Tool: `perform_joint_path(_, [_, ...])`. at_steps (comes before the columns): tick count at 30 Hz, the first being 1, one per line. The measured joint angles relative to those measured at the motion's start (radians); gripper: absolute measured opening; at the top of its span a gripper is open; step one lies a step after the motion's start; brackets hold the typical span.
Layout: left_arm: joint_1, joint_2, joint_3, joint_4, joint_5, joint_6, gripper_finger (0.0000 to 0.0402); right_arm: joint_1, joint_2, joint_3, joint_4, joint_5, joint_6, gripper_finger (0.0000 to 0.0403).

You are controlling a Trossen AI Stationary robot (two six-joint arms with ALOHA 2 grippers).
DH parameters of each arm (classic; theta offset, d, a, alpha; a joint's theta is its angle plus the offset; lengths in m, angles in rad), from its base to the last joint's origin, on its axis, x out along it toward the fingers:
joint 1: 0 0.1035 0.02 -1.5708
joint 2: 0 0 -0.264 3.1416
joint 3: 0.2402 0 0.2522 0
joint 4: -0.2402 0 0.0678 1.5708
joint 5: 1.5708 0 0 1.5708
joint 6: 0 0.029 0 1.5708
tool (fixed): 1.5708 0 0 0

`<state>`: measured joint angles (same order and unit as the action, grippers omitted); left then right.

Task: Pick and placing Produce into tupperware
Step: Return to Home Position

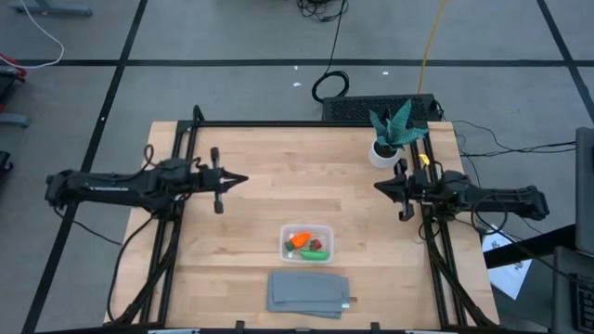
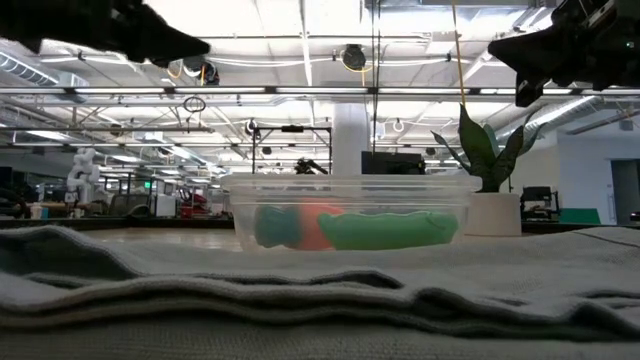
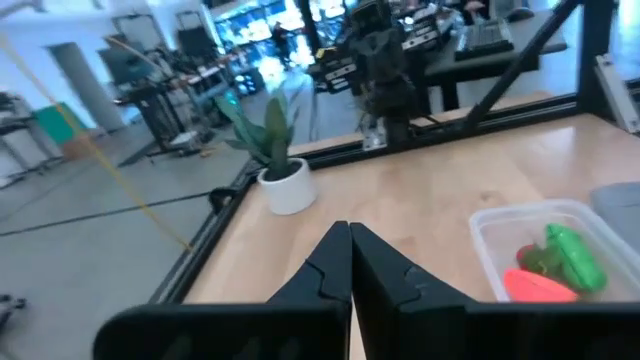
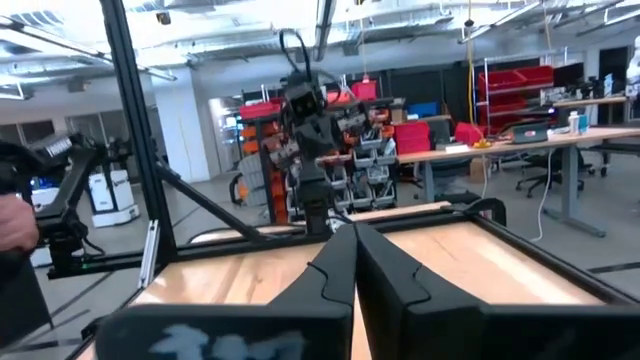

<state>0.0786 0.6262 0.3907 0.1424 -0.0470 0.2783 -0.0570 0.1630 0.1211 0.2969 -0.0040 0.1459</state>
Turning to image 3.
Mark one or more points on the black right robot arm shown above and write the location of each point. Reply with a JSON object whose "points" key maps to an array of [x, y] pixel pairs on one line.
{"points": [[390, 95]]}

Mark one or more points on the clear plastic tupperware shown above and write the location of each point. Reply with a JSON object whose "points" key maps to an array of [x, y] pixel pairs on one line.
{"points": [[492, 235]]}

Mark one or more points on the black aluminium table frame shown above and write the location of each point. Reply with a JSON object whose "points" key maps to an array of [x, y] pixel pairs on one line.
{"points": [[595, 50]]}

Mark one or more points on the black keyboard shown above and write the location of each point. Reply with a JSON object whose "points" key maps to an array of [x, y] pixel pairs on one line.
{"points": [[482, 40]]}

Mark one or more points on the black computer mouse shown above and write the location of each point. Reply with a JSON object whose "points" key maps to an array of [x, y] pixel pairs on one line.
{"points": [[520, 13]]}

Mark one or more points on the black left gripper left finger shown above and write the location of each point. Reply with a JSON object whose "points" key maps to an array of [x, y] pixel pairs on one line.
{"points": [[330, 270]]}

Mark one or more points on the green toy cucumber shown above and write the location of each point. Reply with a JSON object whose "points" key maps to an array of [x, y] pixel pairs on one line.
{"points": [[575, 257]]}

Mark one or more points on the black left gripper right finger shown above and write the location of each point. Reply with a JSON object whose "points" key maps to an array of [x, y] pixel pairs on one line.
{"points": [[380, 270]]}

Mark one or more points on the black equipment cart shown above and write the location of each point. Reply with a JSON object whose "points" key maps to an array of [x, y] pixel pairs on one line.
{"points": [[155, 110]]}

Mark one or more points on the orange toy carrot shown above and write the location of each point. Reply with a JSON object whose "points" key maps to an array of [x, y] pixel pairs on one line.
{"points": [[535, 289]]}

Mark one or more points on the grey folded cloth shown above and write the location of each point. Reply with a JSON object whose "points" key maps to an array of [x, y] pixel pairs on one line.
{"points": [[620, 205]]}

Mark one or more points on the person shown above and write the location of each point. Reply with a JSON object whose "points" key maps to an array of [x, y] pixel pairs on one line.
{"points": [[281, 42]]}

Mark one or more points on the silver aluminium bracket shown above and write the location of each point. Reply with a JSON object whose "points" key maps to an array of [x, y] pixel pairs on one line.
{"points": [[617, 95]]}

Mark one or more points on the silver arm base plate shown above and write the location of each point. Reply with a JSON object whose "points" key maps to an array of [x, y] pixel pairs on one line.
{"points": [[372, 137]]}

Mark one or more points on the dark grey desk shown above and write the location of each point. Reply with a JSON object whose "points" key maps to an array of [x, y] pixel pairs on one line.
{"points": [[450, 70]]}

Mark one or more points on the person's hand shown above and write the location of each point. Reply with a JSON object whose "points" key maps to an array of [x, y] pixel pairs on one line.
{"points": [[474, 5]]}

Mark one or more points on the green panel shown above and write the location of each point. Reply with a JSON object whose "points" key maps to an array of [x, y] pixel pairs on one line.
{"points": [[60, 122]]}

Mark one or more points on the green plant in white pot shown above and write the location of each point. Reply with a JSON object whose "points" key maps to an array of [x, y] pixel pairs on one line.
{"points": [[290, 192]]}

